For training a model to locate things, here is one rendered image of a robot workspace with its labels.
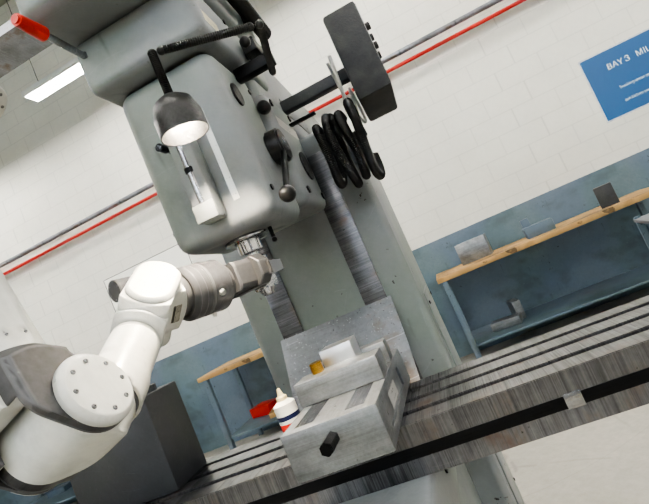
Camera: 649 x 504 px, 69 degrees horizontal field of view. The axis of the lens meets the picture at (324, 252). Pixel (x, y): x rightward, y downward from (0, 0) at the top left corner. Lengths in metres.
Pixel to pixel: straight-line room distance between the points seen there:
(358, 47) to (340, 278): 0.55
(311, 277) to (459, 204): 3.90
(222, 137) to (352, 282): 0.56
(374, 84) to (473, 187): 4.04
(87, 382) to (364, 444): 0.37
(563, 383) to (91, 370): 0.60
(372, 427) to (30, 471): 0.39
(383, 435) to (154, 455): 0.50
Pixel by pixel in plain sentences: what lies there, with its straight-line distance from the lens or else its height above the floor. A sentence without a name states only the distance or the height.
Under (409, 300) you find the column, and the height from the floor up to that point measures 1.05.
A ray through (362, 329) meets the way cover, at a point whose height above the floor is 1.03.
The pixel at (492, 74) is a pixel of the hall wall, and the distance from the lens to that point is 5.35.
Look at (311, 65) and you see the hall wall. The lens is 5.57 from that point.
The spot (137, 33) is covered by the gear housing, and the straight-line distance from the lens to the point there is 0.93.
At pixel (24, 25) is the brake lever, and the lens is 0.89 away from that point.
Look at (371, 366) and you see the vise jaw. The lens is 0.78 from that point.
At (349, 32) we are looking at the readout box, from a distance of 1.15.
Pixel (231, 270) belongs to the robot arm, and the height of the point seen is 1.25.
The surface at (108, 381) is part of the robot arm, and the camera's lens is 0.52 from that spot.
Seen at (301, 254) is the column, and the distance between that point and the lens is 1.25.
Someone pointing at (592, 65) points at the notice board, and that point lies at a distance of 5.52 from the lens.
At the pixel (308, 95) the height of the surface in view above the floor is 1.61.
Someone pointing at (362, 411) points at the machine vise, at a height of 0.99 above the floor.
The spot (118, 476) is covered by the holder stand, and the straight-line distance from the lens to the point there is 1.08.
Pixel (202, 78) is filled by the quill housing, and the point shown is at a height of 1.58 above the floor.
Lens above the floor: 1.16
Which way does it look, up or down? 5 degrees up
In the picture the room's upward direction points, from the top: 23 degrees counter-clockwise
